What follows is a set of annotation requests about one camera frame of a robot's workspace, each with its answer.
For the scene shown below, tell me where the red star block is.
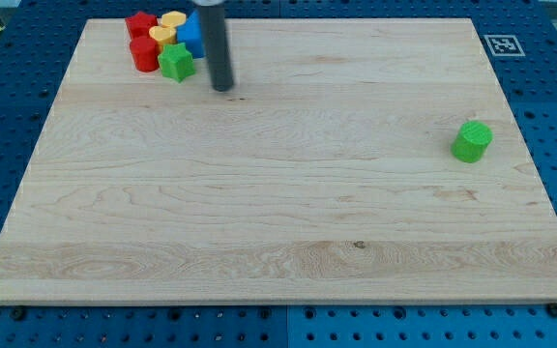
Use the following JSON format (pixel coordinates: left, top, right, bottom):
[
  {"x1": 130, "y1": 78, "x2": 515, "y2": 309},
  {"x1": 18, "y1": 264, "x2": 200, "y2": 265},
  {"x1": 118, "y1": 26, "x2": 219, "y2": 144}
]
[{"x1": 125, "y1": 11, "x2": 158, "y2": 40}]

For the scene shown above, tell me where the light wooden board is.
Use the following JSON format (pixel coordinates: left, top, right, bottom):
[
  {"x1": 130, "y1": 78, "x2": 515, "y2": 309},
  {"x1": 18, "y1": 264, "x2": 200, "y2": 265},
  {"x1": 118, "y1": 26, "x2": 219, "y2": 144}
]
[{"x1": 0, "y1": 18, "x2": 557, "y2": 306}]

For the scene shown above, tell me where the yellow round block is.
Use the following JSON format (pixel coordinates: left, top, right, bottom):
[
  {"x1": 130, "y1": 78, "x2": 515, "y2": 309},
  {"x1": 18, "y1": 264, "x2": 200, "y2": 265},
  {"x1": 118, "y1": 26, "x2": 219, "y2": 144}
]
[{"x1": 160, "y1": 11, "x2": 188, "y2": 28}]

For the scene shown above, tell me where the blue triangular block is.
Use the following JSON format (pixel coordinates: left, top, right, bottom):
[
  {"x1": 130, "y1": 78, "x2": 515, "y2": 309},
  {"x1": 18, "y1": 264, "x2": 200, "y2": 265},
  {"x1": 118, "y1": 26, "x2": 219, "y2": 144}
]
[{"x1": 177, "y1": 11, "x2": 205, "y2": 59}]

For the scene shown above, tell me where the yellow heart block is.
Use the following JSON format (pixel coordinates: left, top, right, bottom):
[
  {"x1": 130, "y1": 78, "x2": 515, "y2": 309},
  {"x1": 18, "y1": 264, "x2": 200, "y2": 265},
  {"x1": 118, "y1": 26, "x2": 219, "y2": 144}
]
[{"x1": 149, "y1": 26, "x2": 177, "y2": 53}]

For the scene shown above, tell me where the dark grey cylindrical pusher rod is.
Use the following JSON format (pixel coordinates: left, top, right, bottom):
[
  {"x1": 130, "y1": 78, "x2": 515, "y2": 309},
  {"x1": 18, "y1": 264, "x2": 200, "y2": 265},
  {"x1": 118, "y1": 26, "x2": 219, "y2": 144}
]
[{"x1": 193, "y1": 0, "x2": 234, "y2": 92}]

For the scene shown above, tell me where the green star block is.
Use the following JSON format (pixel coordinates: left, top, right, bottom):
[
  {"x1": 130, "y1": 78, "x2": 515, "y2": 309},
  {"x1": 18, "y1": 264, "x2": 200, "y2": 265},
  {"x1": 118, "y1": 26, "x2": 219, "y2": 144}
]
[{"x1": 158, "y1": 43, "x2": 196, "y2": 82}]

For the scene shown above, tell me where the green cylinder block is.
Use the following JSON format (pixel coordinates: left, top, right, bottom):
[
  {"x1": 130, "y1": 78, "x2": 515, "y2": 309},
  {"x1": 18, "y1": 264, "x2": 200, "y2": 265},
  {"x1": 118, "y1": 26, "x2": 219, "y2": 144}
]
[{"x1": 451, "y1": 121, "x2": 493, "y2": 163}]

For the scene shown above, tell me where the red cylinder block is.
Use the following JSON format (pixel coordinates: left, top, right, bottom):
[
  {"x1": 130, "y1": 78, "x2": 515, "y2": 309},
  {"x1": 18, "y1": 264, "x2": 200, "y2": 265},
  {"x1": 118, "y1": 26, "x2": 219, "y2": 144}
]
[{"x1": 129, "y1": 37, "x2": 159, "y2": 73}]

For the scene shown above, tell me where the white fiducial marker tag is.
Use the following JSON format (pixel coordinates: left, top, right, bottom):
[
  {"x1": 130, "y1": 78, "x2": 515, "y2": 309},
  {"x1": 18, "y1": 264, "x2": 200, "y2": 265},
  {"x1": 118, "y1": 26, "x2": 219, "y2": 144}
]
[{"x1": 484, "y1": 34, "x2": 525, "y2": 57}]

